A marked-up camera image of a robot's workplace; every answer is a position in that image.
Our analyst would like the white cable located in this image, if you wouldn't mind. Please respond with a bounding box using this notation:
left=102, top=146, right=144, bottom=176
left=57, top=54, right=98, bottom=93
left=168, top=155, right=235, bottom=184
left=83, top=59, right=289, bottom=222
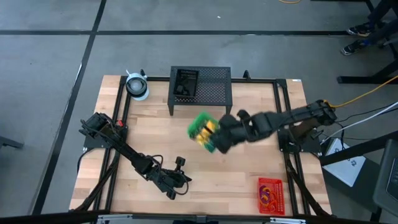
left=323, top=100, right=398, bottom=141

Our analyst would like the yellow extension cable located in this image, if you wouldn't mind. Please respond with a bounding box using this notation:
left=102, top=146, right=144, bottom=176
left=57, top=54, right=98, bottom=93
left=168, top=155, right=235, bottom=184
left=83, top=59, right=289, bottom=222
left=323, top=75, right=398, bottom=109

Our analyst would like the green plastic basket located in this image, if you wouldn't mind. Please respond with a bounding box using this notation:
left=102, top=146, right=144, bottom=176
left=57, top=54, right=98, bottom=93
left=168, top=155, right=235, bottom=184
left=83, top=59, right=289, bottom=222
left=187, top=111, right=221, bottom=154

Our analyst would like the black desk leg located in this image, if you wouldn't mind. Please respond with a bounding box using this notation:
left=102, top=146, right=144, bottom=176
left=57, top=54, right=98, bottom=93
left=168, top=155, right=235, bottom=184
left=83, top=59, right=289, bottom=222
left=337, top=58, right=398, bottom=85

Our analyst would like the black plastic basket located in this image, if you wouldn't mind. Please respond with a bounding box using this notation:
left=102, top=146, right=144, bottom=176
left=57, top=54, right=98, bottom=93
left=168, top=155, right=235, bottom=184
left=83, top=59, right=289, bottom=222
left=172, top=68, right=200, bottom=98

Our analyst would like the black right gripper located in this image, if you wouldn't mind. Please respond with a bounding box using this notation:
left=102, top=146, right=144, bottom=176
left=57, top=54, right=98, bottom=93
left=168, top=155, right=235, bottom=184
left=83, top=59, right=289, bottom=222
left=213, top=109, right=254, bottom=155

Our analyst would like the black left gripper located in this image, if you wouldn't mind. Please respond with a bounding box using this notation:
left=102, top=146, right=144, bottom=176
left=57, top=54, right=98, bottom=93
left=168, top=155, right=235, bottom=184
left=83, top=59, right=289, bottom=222
left=146, top=156, right=192, bottom=201

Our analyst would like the person's shoe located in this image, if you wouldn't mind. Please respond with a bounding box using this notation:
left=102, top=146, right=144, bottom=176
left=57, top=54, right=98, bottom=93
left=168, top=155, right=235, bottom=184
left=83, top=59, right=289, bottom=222
left=340, top=39, right=371, bottom=57
left=346, top=22, right=376, bottom=37

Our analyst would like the dark grey panel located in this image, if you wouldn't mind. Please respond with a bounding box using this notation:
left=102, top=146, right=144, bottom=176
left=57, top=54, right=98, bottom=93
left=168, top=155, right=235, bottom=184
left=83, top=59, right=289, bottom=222
left=372, top=139, right=398, bottom=215

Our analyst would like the purple coil keychain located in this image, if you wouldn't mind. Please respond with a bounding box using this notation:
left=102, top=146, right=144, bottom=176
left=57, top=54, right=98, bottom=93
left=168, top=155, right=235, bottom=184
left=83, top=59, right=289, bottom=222
left=259, top=185, right=271, bottom=200

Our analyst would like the grey chair base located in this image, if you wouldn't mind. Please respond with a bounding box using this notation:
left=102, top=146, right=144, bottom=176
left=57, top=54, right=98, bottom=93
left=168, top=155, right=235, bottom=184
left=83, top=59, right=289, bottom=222
left=0, top=124, right=25, bottom=149

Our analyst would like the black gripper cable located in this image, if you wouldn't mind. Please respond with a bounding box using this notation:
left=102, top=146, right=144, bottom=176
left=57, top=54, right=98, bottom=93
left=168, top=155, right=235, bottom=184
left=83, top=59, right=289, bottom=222
left=150, top=154, right=191, bottom=196

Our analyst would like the white box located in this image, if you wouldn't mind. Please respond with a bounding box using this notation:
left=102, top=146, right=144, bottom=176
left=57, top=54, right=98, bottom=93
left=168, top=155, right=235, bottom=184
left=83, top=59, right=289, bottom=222
left=322, top=138, right=367, bottom=187

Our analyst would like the black perforated metal riser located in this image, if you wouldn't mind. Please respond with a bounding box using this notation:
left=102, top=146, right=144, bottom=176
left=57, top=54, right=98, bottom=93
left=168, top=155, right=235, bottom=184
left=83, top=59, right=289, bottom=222
left=167, top=65, right=234, bottom=117

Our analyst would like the black desk beam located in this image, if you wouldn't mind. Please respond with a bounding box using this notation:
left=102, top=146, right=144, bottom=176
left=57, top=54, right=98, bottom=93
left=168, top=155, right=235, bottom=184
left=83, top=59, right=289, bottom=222
left=319, top=129, right=398, bottom=166

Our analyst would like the yellow green crayon box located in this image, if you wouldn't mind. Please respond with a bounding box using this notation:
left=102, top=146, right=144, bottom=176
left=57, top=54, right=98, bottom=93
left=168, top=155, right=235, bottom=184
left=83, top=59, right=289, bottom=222
left=197, top=119, right=219, bottom=147

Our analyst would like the red plastic basket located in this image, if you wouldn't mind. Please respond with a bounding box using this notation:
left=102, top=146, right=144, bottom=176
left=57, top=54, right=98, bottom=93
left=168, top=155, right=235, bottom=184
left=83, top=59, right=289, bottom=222
left=257, top=177, right=286, bottom=216

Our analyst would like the person's leg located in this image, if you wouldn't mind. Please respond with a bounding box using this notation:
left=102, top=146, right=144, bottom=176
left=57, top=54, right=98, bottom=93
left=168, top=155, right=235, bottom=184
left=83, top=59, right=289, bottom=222
left=369, top=0, right=398, bottom=30
left=366, top=18, right=398, bottom=44

